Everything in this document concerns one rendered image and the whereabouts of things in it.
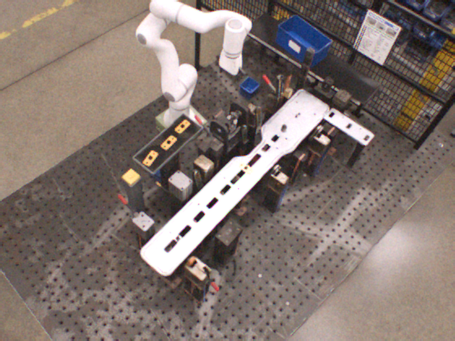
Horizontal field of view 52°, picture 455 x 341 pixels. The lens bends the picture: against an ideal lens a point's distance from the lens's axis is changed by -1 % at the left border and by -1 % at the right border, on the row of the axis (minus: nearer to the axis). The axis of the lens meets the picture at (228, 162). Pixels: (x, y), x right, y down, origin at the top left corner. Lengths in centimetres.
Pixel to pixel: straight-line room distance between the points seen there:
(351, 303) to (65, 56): 310
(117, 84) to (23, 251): 190
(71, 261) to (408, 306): 223
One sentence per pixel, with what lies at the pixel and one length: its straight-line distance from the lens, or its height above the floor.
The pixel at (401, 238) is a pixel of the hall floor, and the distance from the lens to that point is 372.
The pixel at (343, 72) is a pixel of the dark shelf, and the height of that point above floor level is 103.
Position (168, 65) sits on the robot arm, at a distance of 244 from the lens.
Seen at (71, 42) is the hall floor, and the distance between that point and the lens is 457.
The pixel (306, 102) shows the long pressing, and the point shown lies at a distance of 281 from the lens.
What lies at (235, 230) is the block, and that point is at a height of 103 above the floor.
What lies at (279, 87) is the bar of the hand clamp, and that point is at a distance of 264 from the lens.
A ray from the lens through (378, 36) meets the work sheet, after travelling 285.
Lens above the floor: 313
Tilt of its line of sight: 58 degrees down
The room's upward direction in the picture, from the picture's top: 8 degrees clockwise
